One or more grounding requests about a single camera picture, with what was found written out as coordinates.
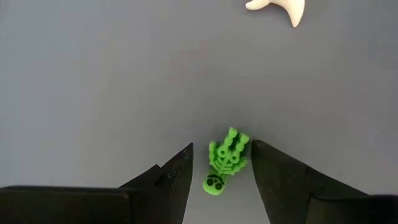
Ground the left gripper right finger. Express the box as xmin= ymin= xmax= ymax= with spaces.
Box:
xmin=251 ymin=139 xmax=371 ymax=224

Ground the green skeleton figure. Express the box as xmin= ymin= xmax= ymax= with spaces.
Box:
xmin=201 ymin=126 xmax=251 ymax=196

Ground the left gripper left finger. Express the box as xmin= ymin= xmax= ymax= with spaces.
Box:
xmin=118 ymin=142 xmax=194 ymax=224

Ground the white ghost figure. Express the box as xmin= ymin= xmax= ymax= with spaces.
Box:
xmin=244 ymin=0 xmax=306 ymax=28

